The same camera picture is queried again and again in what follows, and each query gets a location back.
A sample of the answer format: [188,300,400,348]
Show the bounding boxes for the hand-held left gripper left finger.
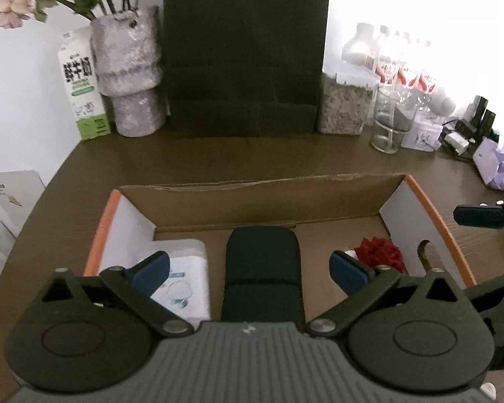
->
[41,250,195,338]

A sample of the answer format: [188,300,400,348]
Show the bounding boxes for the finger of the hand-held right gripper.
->
[464,268,504,315]
[454,199,504,244]

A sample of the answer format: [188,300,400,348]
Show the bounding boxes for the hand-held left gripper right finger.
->
[306,250,465,339]

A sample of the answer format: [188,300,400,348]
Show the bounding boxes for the dark teal case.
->
[221,227,306,324]

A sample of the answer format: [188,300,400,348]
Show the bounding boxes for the orange cardboard box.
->
[84,174,477,324]

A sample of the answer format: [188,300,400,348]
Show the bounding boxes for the brown wooden desktop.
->
[0,128,504,403]

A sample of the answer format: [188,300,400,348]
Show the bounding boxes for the red ribbon bow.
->
[355,237,406,273]

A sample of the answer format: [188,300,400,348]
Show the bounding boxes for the clear tub with white lid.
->
[150,239,211,320]

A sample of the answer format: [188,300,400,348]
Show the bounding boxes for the purple tissue pack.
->
[472,130,504,191]

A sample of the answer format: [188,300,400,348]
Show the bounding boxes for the small white printed box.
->
[401,115,443,151]

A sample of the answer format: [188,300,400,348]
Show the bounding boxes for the charger and black devices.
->
[456,96,497,139]

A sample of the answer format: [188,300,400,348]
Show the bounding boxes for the white round device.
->
[428,90,458,116]

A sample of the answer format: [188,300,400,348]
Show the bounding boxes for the clear drinking glass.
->
[370,86,421,154]

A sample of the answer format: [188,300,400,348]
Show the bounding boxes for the white flat carton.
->
[0,171,46,236]

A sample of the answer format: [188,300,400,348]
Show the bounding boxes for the clear jar of seeds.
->
[318,71,376,135]

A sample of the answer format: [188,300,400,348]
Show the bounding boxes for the cluster of clear water bottles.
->
[342,22,439,105]

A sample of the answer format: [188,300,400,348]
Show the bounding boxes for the green white milk carton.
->
[57,27,111,141]

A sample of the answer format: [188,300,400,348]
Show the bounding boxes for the grey textured vase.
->
[89,6,166,138]

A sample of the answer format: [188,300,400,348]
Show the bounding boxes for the dark green paper bag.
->
[163,0,332,138]

